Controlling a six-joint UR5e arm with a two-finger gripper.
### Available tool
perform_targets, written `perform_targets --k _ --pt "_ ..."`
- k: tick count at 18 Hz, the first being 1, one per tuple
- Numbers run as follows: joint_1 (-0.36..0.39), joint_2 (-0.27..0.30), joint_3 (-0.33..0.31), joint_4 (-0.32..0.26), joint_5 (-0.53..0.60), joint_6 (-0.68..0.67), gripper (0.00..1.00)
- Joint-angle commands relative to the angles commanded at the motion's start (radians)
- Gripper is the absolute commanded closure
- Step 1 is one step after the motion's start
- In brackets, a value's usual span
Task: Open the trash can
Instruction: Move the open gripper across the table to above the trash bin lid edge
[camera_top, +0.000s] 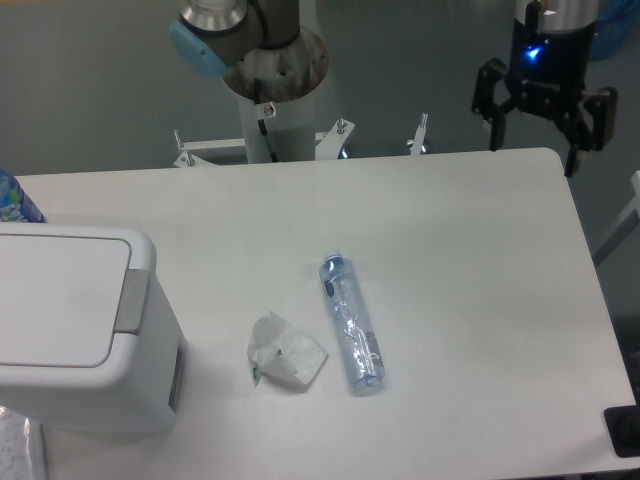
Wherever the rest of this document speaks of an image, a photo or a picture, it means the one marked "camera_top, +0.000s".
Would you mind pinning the clear crushed plastic bottle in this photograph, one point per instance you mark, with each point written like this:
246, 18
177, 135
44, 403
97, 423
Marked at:
360, 352

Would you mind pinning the white speckled bag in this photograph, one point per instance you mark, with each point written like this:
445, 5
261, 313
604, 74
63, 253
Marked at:
22, 447

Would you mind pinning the white table clamp bracket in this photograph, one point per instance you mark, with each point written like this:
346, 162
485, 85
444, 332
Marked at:
327, 145

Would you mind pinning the white push-top trash can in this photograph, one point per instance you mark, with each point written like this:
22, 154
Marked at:
89, 340

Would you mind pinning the crumpled white paper wrapper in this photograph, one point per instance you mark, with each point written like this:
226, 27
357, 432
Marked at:
282, 351

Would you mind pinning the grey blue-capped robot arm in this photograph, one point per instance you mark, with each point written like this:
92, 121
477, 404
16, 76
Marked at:
272, 64

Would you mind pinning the blue labelled drink bottle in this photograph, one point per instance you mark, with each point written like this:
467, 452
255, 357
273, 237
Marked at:
16, 205

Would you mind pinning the black device at table edge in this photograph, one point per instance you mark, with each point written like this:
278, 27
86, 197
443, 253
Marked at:
623, 427

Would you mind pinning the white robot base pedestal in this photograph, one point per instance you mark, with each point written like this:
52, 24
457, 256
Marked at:
278, 131

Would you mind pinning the white frame at right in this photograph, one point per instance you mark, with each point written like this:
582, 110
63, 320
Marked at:
620, 228

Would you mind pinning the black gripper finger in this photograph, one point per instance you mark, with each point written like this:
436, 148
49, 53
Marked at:
588, 124
489, 75

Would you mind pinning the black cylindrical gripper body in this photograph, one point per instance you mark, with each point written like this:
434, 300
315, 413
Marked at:
551, 43

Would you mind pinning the blue plastic water jug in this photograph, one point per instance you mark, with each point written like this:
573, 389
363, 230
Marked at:
614, 23

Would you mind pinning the metal clamp screw right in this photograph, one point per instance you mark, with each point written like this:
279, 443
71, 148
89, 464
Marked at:
418, 144

